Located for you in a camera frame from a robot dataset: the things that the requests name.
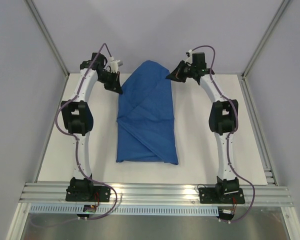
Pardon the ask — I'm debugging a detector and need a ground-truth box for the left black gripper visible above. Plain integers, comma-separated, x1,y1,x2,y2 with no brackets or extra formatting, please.
97,70,122,94

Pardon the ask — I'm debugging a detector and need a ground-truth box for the blue surgical drape cloth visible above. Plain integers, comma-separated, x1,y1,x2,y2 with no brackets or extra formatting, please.
116,60,179,165

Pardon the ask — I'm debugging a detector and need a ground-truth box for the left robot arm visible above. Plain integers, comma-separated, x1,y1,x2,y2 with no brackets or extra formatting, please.
60,52,123,202

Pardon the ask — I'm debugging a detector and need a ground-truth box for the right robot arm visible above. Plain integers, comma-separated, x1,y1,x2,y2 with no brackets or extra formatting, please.
166,50,240,203

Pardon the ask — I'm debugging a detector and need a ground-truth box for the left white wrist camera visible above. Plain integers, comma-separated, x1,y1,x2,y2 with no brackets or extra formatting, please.
109,56,123,73

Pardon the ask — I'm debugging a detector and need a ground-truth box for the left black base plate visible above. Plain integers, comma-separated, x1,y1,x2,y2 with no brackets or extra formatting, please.
65,186,111,203

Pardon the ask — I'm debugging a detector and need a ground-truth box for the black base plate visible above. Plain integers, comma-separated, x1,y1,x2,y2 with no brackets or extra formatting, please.
65,186,111,203
198,187,246,205

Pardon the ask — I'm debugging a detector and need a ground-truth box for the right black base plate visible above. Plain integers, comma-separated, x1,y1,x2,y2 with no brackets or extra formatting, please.
198,187,246,205

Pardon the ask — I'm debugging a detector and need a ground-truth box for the aluminium mounting rail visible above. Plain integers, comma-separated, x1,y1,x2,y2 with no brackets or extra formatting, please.
19,181,294,207

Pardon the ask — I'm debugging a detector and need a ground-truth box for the slotted cable duct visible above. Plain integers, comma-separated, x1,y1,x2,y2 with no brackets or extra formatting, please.
29,204,219,217

